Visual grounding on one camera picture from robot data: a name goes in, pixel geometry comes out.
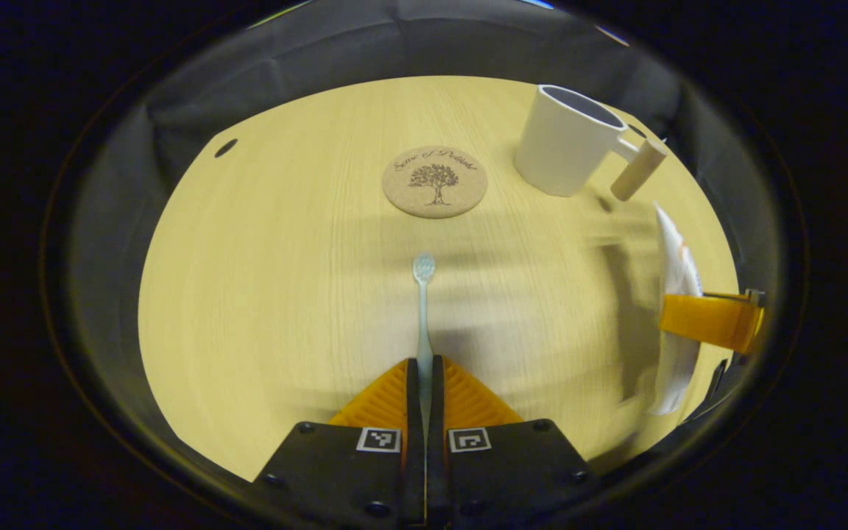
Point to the white toothpaste tube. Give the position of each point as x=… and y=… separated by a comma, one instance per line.
x=678, y=265

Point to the round cork coaster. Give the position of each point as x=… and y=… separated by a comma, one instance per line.
x=435, y=184

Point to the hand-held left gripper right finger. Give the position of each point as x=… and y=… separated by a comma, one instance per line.
x=436, y=442

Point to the pale toothbrush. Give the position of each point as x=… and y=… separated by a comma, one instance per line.
x=424, y=324

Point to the white cup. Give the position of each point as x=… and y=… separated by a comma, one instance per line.
x=560, y=147

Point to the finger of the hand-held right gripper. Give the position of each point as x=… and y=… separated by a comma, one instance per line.
x=711, y=320

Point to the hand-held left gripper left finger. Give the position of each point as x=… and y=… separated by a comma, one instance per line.
x=414, y=442

